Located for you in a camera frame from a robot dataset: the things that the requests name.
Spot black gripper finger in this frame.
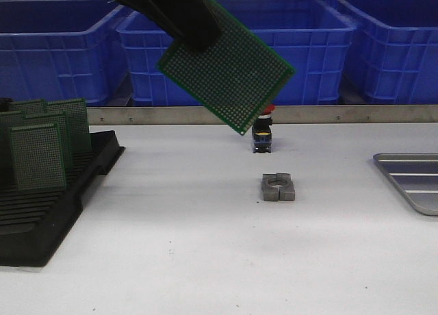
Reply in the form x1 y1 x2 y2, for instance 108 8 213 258
115 0 221 52

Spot black slotted board rack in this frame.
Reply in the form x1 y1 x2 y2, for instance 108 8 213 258
1 130 125 267

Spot silver metal tray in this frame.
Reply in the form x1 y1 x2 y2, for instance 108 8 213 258
373 153 437 216

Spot blue centre plastic crate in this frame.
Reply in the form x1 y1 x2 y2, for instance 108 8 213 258
117 0 355 106

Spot blue plastic crate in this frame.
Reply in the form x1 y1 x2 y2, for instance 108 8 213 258
117 0 355 106
338 0 437 105
1 0 131 105

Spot blue left plastic crate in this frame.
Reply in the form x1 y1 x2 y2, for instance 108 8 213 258
1 0 131 105

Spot red emergency stop button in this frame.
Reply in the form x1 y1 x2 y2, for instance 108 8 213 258
251 104 275 153

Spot grey metal clamp block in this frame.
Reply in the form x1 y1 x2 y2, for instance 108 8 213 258
261 173 296 201

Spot blue right plastic crate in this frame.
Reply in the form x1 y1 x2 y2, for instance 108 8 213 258
338 0 437 105

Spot steel table edge rail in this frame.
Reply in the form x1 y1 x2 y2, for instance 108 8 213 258
88 105 437 125

